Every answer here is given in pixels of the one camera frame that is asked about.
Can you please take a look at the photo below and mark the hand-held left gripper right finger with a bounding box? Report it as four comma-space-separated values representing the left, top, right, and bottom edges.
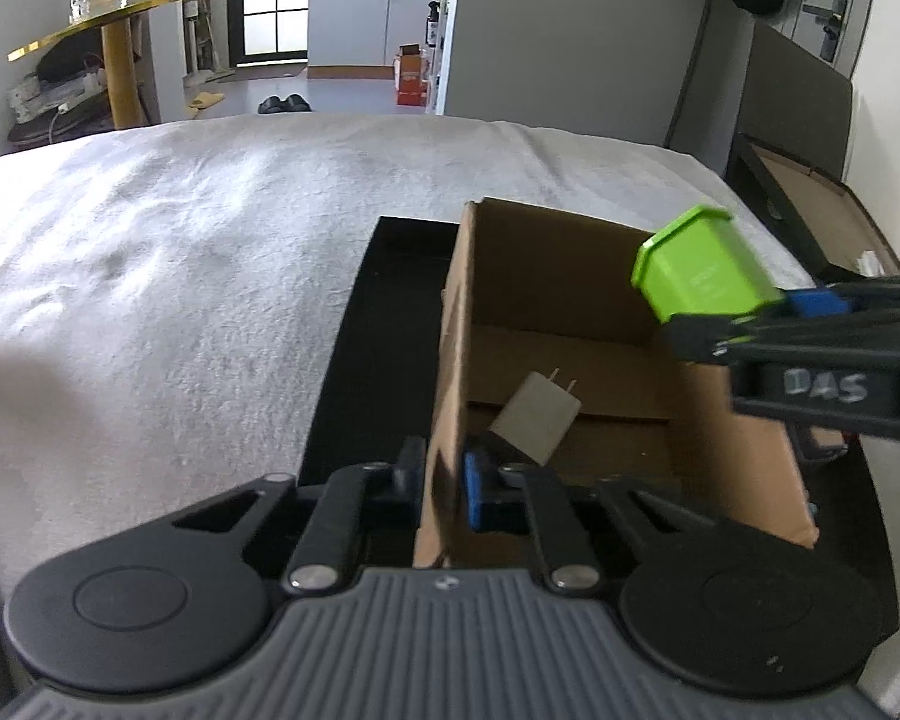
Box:
461, 450, 728, 593

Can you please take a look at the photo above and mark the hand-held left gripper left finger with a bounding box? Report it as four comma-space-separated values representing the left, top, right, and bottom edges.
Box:
171, 435, 430, 593

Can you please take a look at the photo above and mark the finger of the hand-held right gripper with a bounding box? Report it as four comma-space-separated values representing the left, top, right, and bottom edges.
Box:
784, 274, 900, 317
664, 307, 900, 365

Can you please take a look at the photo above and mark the green plastic box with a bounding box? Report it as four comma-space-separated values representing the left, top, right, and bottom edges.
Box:
630, 204, 785, 323

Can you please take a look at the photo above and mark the white charger plug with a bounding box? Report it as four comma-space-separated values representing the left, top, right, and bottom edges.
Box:
489, 367, 582, 466

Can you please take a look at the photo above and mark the cardboard box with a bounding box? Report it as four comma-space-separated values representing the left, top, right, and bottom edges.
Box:
412, 197, 822, 571

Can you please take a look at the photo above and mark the black tray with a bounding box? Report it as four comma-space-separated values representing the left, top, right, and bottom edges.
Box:
300, 216, 897, 601

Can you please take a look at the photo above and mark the black storage box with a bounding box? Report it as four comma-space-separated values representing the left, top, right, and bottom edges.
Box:
724, 131, 900, 293

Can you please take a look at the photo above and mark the grey board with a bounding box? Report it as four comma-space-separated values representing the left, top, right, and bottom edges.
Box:
739, 19, 856, 185

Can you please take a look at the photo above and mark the metal door lock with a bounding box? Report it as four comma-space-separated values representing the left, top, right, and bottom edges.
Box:
801, 0, 850, 65

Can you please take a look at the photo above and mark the white blanket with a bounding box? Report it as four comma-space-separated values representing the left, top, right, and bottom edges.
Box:
0, 114, 818, 616

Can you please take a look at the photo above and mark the orange carton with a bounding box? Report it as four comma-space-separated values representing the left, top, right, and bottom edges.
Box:
392, 43, 430, 106

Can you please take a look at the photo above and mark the white cabinet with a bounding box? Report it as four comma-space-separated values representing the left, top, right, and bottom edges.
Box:
306, 0, 451, 80

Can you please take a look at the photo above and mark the black framed glass door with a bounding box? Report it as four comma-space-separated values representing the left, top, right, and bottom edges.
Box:
240, 0, 308, 65

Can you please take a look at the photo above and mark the gold round table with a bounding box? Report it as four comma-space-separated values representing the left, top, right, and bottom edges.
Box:
7, 0, 232, 130

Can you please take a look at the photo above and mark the white power strip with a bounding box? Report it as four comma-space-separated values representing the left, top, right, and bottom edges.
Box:
9, 71, 110, 121

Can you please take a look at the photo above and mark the dark bag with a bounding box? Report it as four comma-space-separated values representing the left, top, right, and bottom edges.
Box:
34, 37, 110, 85

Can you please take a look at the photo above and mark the black cable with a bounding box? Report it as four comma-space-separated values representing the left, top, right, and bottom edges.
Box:
664, 0, 715, 151

